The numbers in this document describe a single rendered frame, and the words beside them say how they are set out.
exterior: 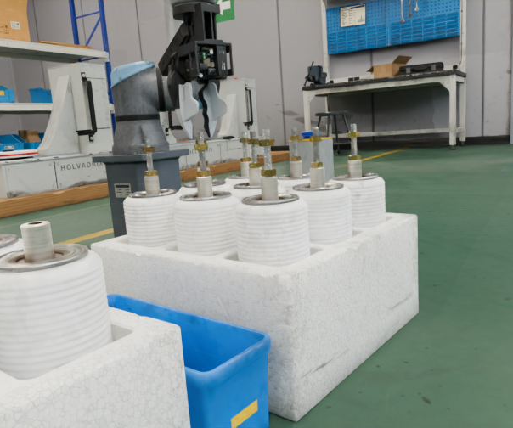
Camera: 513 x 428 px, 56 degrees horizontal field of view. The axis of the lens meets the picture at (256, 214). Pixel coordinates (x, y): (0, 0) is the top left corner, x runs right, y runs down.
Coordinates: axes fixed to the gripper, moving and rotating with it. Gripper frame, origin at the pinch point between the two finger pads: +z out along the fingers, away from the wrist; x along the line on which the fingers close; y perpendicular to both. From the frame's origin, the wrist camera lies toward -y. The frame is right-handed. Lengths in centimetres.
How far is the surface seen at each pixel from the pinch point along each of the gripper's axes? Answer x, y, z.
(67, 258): -35, 37, 9
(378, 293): 10.1, 30.6, 25.9
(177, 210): -13.6, 14.9, 10.8
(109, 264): -19.7, 2.4, 19.6
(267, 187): -7.1, 27.2, 7.8
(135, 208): -15.8, 5.7, 11.1
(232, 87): 226, -301, -38
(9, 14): 96, -519, -138
